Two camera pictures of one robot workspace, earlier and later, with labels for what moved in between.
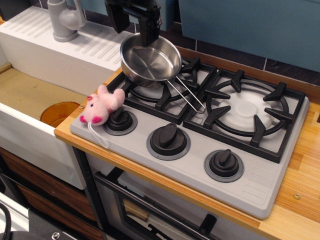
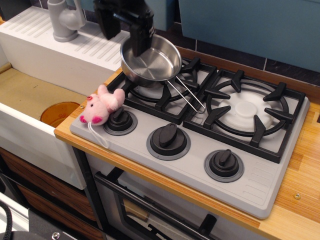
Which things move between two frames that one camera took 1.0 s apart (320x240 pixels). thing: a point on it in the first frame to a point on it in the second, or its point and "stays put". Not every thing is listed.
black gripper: (150, 9) to (137, 12)
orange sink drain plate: (56, 113) stays put
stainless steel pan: (153, 66) stays put
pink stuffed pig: (97, 108) stays put
